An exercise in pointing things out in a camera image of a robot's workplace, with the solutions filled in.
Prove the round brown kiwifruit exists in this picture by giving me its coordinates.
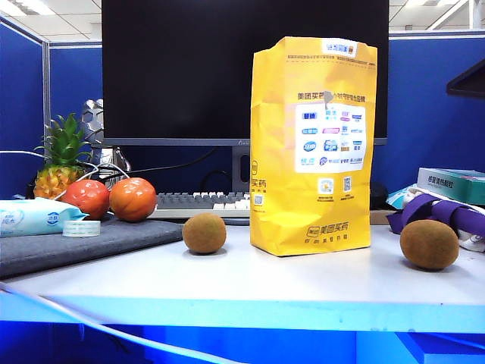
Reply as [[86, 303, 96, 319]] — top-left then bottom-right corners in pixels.
[[182, 212, 227, 255]]

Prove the yellow printed paper bag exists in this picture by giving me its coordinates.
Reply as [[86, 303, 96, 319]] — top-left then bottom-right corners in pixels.
[[249, 36, 378, 258]]

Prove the oval brown kiwifruit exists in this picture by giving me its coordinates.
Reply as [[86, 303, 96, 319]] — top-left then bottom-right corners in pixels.
[[399, 219, 460, 271]]

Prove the grey and white keyboard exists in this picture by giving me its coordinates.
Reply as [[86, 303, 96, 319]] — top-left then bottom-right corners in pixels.
[[147, 191, 252, 221]]

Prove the glossy orange tomato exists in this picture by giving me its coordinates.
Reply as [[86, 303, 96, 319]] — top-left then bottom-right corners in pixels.
[[108, 177, 158, 223]]

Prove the black computer monitor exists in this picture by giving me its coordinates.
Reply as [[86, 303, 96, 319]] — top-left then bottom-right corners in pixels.
[[101, 0, 390, 193]]

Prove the glossy red tomato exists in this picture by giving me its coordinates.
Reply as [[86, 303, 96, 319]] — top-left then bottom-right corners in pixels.
[[61, 179, 111, 221]]

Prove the white and blue packet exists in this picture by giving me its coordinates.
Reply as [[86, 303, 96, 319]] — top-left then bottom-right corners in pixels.
[[386, 184, 485, 253]]

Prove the clear adhesive tape roll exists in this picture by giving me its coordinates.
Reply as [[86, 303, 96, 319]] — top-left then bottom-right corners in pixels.
[[62, 219, 102, 238]]

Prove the grey felt desk mat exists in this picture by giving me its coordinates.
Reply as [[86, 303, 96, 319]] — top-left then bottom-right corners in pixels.
[[0, 217, 184, 280]]

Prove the small yellow pineapple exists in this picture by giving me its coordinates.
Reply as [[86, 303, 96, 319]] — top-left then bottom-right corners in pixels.
[[33, 112, 92, 201]]

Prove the teal cardboard box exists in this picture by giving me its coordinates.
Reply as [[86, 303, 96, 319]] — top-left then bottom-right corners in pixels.
[[416, 167, 485, 206]]

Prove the blue wet wipes pack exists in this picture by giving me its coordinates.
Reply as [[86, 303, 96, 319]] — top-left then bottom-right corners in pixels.
[[0, 196, 89, 239]]

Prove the black cable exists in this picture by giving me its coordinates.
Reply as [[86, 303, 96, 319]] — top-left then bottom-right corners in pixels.
[[99, 146, 233, 193]]

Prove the purple strap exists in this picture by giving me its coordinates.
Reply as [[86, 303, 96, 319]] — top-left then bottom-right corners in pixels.
[[386, 193, 485, 236]]

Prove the white cable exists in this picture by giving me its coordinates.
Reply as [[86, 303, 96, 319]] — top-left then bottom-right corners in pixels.
[[0, 282, 243, 364]]

